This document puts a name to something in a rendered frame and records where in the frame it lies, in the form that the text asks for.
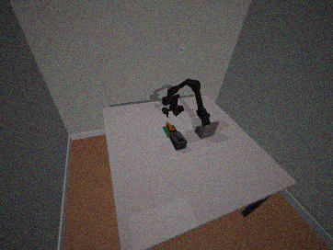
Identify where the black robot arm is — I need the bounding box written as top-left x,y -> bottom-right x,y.
162,79 -> 211,126

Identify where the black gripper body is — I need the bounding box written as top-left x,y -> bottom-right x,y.
162,103 -> 184,114

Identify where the orange l-shaped part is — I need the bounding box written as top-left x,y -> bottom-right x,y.
166,122 -> 177,133

